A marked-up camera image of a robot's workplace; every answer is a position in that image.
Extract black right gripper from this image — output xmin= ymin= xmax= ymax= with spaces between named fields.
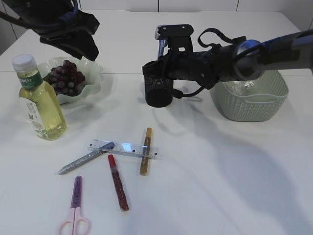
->
xmin=156 ymin=36 xmax=220 ymax=85

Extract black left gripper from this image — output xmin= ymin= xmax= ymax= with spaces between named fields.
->
xmin=9 ymin=0 xmax=100 ymax=61

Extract dark purple grape bunch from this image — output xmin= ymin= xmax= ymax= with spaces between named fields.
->
xmin=44 ymin=59 xmax=86 ymax=97

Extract clear plastic sheet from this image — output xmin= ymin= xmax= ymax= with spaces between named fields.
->
xmin=225 ymin=81 xmax=255 ymax=96

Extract yellow tea plastic bottle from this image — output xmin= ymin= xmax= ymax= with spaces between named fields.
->
xmin=12 ymin=54 xmax=67 ymax=141

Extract pink purple capped scissors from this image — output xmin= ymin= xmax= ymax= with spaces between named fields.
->
xmin=58 ymin=176 xmax=90 ymax=235

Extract blue capped scissors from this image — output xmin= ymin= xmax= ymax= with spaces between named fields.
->
xmin=157 ymin=39 xmax=167 ymax=60

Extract right black blue robot arm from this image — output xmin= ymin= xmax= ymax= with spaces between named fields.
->
xmin=142 ymin=30 xmax=313 ymax=89

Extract green wavy glass plate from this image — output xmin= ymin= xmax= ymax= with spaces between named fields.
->
xmin=38 ymin=57 xmax=103 ymax=104

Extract black mesh pen holder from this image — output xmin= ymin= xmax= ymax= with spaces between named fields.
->
xmin=142 ymin=61 xmax=174 ymax=108

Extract green plastic woven basket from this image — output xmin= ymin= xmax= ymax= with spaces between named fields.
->
xmin=215 ymin=70 xmax=289 ymax=122

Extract clear plastic ruler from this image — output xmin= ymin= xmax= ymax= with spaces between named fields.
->
xmin=88 ymin=140 xmax=162 ymax=159

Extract gold glitter pen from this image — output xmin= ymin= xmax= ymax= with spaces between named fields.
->
xmin=140 ymin=127 xmax=153 ymax=176

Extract silver glitter pen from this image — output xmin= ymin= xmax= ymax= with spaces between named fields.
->
xmin=58 ymin=141 xmax=114 ymax=175

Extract red glitter pen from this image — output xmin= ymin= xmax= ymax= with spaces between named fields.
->
xmin=108 ymin=154 xmax=129 ymax=212

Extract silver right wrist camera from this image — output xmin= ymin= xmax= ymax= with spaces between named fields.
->
xmin=155 ymin=24 xmax=194 ymax=40

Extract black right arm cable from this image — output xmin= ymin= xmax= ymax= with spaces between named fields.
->
xmin=171 ymin=28 xmax=313 ymax=99

